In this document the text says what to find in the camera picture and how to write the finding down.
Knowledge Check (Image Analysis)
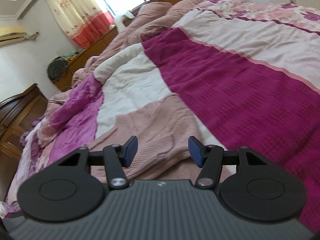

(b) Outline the magenta patchwork quilt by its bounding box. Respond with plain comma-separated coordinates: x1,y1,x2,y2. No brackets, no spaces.
1,0,319,231

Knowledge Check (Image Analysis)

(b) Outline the dark green clothes pile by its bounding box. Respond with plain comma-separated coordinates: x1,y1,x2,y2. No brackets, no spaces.
47,56,69,82

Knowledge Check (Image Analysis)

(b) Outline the wall air conditioner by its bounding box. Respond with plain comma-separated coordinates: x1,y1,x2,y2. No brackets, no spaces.
0,25,27,47

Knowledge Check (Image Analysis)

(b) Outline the dark wooden headboard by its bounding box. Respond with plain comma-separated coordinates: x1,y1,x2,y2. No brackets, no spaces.
0,83,48,201

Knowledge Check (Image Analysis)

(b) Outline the pink cable knit cardigan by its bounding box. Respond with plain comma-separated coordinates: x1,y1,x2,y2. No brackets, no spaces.
86,94,217,182

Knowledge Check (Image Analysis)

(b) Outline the cream and red curtain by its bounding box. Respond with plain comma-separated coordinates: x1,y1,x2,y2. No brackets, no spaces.
46,0,114,48

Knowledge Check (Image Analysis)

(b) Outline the dusty pink blanket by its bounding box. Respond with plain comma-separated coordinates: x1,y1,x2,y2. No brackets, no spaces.
71,0,205,88

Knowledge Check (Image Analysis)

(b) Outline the white plush toy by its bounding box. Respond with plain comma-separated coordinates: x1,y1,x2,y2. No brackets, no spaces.
114,11,135,33

